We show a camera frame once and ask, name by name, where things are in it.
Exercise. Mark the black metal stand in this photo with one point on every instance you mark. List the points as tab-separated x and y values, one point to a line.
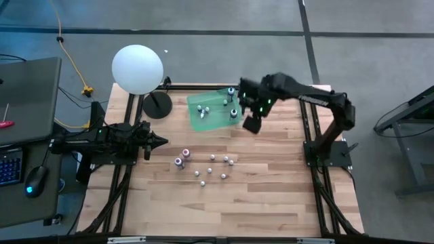
417	189

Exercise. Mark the white globe table lamp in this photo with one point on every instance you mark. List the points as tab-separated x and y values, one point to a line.
137	69

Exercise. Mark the large purple-capped colouring bottle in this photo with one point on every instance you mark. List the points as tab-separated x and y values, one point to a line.
178	162

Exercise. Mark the backlit black keyboard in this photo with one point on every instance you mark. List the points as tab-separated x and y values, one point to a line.
10	169

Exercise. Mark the small green colouring bottle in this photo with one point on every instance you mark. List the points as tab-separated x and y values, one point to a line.
202	183

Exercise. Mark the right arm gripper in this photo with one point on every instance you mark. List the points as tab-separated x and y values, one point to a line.
257	98

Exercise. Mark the black controller box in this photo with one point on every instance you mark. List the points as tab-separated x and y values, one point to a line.
97	113

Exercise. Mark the large black-capped colouring bottle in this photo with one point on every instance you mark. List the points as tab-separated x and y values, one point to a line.
234	113

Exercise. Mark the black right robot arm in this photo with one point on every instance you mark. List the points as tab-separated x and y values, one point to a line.
305	91

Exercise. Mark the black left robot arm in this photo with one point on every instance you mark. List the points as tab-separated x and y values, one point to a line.
84	140

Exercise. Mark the dark grey laptop lid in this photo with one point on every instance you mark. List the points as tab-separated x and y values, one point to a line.
30	98

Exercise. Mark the black computer mouse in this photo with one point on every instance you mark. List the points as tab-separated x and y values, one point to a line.
35	181

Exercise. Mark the silver metal bracket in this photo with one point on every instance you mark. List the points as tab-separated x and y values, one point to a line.
127	240
315	240

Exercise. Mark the black aluminium table frame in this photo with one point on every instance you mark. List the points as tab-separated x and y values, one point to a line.
130	108

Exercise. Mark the teal translucent plastic bin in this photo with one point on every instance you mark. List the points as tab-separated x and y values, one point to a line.
217	118

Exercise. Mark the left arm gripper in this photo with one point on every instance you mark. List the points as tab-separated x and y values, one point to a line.
142	135

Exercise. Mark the large red colouring bottle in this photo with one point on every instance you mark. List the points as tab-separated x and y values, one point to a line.
186	153

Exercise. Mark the dark grey desk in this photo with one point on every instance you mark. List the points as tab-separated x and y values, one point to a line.
20	210

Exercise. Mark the large blue-capped colouring bottle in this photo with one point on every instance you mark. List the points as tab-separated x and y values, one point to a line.
231	91

